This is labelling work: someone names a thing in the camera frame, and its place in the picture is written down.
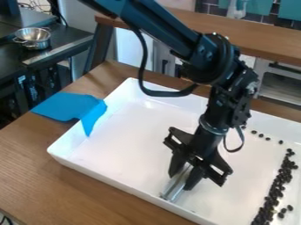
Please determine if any silver tool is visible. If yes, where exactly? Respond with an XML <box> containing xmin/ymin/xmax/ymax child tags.
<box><xmin>158</xmin><ymin>174</ymin><xmax>191</xmax><ymax>204</ymax></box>

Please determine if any white tray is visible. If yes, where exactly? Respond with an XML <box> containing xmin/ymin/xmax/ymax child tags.
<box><xmin>46</xmin><ymin>76</ymin><xmax>301</xmax><ymax>225</ymax></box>

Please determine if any pile of black bits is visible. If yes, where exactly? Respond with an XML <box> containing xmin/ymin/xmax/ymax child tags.
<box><xmin>249</xmin><ymin>129</ymin><xmax>300</xmax><ymax>225</ymax></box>

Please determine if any black table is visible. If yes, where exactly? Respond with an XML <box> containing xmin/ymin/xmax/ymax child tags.
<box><xmin>0</xmin><ymin>6</ymin><xmax>97</xmax><ymax>130</ymax></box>

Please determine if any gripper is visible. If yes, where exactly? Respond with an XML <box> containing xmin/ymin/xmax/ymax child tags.
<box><xmin>162</xmin><ymin>126</ymin><xmax>236</xmax><ymax>192</ymax></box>

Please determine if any wooden desk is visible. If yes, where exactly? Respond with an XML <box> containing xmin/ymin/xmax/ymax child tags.
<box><xmin>82</xmin><ymin>6</ymin><xmax>301</xmax><ymax>77</ymax></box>

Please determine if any blue dustpan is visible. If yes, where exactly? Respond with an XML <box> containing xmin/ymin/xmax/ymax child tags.
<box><xmin>29</xmin><ymin>91</ymin><xmax>108</xmax><ymax>137</ymax></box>

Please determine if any silver pot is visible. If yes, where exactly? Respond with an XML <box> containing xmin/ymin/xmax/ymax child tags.
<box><xmin>11</xmin><ymin>26</ymin><xmax>54</xmax><ymax>51</ymax></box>

